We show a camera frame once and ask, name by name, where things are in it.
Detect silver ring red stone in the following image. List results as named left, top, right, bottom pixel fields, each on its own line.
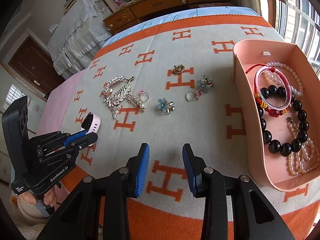
left=185, top=90, right=202, bottom=102

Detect blue flower gold earring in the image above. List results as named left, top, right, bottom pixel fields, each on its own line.
left=196, top=75, right=214, bottom=93

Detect person's left hand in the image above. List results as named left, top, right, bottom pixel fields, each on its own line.
left=18, top=186, right=58, bottom=209

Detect pink bedsheet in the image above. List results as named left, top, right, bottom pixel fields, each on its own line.
left=37, top=70, right=85, bottom=135

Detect white pearl necklace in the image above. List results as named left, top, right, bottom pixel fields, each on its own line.
left=265, top=61, right=320, bottom=176

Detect black bead bracelet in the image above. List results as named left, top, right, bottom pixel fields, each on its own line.
left=256, top=84, right=310, bottom=158

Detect light blue printed bedsheet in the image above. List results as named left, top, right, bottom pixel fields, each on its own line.
left=101, top=6, right=259, bottom=48

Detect brown wooden door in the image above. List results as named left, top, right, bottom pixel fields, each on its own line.
left=9, top=37, right=65, bottom=95

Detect white lace furniture cover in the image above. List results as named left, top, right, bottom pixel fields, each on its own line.
left=47, top=0, right=112, bottom=80

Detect wooden desk with drawers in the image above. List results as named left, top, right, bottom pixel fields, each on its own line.
left=103, top=0, right=229, bottom=35

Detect silver ring pink stone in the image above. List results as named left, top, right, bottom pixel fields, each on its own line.
left=139, top=89, right=150, bottom=102

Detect pink jewelry tray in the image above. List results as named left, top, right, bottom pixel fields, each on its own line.
left=233, top=40, right=319, bottom=192

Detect orange grey H-pattern blanket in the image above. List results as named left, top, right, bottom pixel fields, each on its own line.
left=60, top=14, right=320, bottom=240

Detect metal window security bars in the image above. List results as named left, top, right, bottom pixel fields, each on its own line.
left=275, top=0, right=320, bottom=75

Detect pink smart band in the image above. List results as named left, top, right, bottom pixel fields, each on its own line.
left=80, top=112, right=101, bottom=135

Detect gold round brooch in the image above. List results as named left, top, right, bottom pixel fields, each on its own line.
left=173, top=64, right=185, bottom=74

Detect gold pearl safety pin brooch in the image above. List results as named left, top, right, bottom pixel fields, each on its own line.
left=126, top=94, right=145, bottom=113

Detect red cord bracelet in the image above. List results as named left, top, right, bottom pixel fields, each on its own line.
left=245, top=63, right=293, bottom=118

